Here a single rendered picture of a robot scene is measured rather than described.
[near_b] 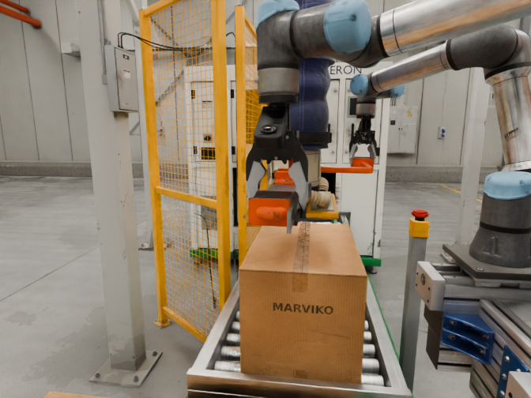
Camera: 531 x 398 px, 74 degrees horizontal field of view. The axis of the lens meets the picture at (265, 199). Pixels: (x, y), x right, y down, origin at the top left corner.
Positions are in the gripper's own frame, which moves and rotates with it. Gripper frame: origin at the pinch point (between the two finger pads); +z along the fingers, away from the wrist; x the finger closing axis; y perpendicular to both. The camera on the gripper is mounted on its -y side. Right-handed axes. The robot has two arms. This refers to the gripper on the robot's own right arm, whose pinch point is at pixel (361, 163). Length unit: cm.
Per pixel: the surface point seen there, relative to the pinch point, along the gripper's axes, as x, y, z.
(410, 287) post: 24, 2, 54
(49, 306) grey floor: -224, -80, 125
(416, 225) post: 23.6, 2.6, 25.6
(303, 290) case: -23, 51, 36
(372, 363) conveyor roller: 3, 35, 70
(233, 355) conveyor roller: -49, 36, 71
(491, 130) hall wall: 435, -832, -22
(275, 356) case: -31, 50, 60
